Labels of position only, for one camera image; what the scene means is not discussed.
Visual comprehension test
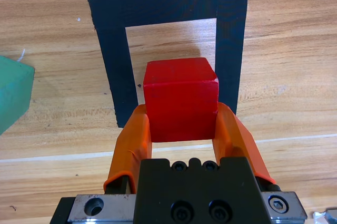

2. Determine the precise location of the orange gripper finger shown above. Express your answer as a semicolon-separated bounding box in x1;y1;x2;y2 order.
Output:
212;102;280;192
103;104;153;195

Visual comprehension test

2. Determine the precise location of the red wooden cube block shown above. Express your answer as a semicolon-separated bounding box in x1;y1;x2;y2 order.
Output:
143;57;220;143

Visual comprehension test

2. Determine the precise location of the green wooden cube block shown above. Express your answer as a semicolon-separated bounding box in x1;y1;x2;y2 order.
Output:
0;55;35;135

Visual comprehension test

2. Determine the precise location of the black tape square outline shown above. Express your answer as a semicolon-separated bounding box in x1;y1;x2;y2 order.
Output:
87;0;250;129

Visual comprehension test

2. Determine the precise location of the aluminium rail with taped end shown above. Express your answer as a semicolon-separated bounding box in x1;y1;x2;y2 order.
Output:
324;207;337;224

